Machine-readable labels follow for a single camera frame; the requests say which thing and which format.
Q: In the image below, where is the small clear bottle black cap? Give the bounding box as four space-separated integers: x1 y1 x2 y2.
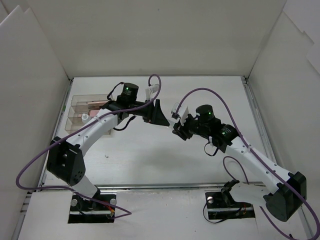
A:
167 119 178 129

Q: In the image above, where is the pink brown eyeshadow palette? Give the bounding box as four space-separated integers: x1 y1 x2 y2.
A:
87 100 108 108

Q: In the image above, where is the pink compact box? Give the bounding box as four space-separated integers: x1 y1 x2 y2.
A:
88 110 99 118

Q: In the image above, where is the white pink teal spray bottle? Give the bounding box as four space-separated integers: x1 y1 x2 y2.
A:
81 113 91 124

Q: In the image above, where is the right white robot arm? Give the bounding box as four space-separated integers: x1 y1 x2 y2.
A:
171 104 307 222

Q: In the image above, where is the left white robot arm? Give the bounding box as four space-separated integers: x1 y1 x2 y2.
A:
46 82 170 210

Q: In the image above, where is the clear acrylic drawer organizer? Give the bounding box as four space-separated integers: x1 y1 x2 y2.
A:
64 94 108 134

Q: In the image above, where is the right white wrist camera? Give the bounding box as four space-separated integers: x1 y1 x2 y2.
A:
171 102 189 126

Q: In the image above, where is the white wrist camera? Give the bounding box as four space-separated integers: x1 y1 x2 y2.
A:
171 102 189 126
145 84 159 102

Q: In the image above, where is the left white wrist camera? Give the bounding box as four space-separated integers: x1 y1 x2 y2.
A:
145 84 159 102

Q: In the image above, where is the right side aluminium rail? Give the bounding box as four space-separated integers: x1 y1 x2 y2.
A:
241 76 273 158

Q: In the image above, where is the aluminium rail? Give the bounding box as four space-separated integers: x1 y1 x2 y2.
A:
241 76 273 158
39 180 266 192

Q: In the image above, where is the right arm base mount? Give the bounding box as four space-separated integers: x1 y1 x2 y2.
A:
202 180 256 224

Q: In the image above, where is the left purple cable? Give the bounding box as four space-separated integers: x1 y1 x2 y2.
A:
15 74 162 221

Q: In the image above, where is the aluminium front rail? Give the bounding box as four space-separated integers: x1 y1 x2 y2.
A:
39 180 266 192

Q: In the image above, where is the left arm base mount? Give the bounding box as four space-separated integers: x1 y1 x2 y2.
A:
68 194 115 224

